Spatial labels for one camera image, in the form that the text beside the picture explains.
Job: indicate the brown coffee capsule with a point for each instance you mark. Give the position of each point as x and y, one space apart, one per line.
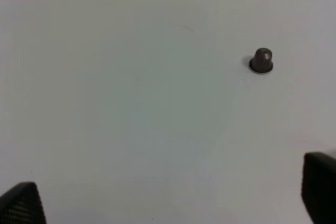
261 62

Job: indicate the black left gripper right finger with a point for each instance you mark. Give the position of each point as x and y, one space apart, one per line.
318 187

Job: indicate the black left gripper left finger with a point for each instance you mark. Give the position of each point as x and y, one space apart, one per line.
22 204

